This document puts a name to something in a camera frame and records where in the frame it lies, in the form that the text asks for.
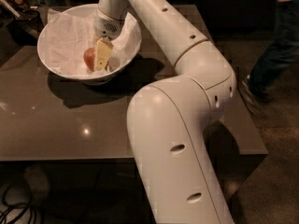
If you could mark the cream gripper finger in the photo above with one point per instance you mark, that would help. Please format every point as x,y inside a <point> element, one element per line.
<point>102,51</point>

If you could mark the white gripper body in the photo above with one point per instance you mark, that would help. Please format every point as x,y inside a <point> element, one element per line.
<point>105,27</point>

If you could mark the red yellow apple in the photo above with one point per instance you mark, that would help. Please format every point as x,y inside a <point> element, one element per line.
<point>88,58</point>

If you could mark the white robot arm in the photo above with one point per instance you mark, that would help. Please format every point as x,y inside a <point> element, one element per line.
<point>166,119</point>

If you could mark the white bowl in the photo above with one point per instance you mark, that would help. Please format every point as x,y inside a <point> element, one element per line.
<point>62,69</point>

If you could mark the white paper sheet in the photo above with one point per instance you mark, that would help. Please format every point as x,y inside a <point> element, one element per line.
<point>68,38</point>

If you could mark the white cloth under table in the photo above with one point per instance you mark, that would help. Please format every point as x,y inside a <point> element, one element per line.
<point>38,182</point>

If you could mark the person in dark jeans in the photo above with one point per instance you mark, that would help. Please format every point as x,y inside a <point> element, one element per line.
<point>280,55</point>

